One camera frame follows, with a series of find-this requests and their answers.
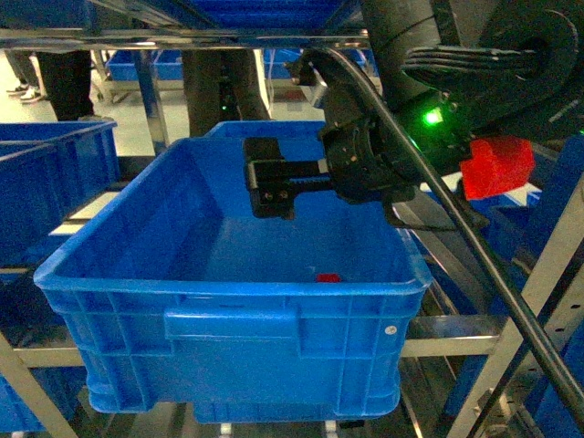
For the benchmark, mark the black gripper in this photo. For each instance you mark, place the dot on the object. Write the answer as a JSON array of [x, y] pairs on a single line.
[[355, 167]]

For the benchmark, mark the red one-stud block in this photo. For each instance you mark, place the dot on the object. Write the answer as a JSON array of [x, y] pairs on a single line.
[[329, 278]]

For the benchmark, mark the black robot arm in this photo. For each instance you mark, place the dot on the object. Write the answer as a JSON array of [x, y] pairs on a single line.
[[446, 107]]

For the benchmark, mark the steel shelf rack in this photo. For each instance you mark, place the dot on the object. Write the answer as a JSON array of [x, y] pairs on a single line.
[[337, 25]]

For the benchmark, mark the blue target crate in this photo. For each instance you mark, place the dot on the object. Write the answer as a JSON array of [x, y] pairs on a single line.
[[175, 292]]

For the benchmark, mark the blue crate left middle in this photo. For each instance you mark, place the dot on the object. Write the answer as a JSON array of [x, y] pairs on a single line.
[[48, 170]]

